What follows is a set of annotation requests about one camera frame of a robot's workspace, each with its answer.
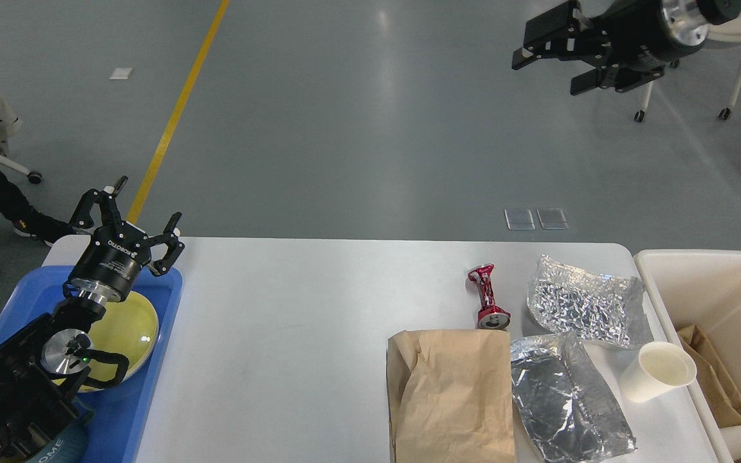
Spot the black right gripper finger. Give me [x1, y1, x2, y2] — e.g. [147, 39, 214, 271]
[511, 1, 603, 70]
[570, 64, 665, 96]

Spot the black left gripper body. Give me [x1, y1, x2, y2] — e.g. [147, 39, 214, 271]
[65, 222, 152, 302]

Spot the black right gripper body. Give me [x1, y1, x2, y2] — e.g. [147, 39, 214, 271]
[593, 1, 709, 71]

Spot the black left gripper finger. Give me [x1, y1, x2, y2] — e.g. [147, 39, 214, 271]
[139, 212, 185, 277]
[69, 176, 129, 237]

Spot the yellow plate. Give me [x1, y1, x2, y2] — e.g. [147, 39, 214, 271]
[39, 292, 159, 392]

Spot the teal mug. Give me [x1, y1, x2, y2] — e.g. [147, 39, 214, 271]
[0, 397, 95, 462]

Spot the crushed red can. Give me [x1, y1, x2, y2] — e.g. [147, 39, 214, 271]
[467, 263, 511, 331]

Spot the white paper cup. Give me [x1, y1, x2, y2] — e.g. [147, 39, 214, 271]
[619, 341, 697, 403]

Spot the brown paper bag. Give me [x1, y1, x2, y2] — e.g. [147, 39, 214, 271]
[387, 329, 517, 462]

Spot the aluminium foil sheet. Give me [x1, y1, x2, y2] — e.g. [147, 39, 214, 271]
[511, 332, 637, 462]

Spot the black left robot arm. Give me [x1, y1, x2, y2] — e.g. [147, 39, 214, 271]
[0, 177, 185, 460]

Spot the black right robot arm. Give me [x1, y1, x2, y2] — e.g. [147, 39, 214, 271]
[511, 1, 741, 96]

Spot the white chair leg with caster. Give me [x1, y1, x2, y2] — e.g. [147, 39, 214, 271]
[0, 129, 43, 185]

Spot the blue plastic tray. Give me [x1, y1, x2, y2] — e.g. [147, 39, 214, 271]
[0, 266, 183, 462]

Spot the right floor socket plate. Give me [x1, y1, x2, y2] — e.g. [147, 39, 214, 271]
[536, 208, 569, 230]

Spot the floor socket plate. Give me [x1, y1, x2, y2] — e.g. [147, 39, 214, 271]
[504, 208, 537, 231]
[536, 208, 569, 230]

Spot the left floor socket plate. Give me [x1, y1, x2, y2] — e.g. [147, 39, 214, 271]
[504, 208, 537, 231]

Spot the cream plastic bin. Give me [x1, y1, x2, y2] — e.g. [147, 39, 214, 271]
[633, 250, 741, 463]

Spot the brown paper in bin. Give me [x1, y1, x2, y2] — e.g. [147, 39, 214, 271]
[677, 325, 741, 429]

